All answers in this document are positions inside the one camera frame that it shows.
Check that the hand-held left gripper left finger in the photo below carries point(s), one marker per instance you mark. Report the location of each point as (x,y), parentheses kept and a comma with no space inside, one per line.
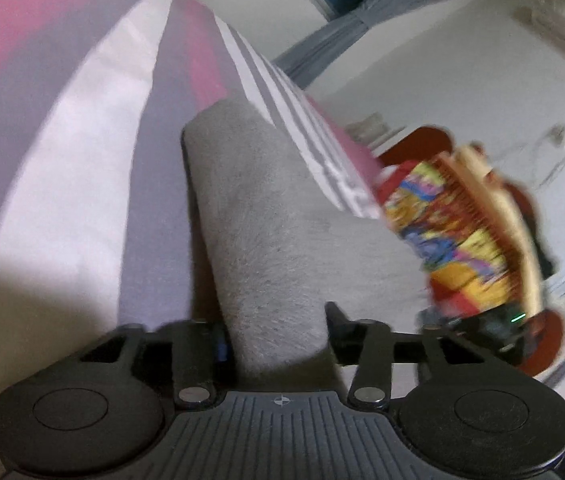
(221,347)

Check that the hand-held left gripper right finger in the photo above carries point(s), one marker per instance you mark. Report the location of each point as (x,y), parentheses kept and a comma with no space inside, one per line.
(342,332)

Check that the grey pants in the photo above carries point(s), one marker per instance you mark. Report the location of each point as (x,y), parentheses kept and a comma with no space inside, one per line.
(272,240)

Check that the person's right forearm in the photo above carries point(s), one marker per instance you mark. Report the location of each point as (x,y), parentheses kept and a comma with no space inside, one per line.
(462,230)

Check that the dark red cloth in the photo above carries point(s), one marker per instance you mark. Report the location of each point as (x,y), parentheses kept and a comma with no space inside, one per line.
(417,142)

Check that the pink grey striped bed sheet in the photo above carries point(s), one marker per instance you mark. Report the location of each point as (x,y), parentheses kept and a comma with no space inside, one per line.
(62,135)

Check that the grey curtain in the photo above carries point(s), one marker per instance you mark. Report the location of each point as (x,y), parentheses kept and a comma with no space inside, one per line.
(362,25)

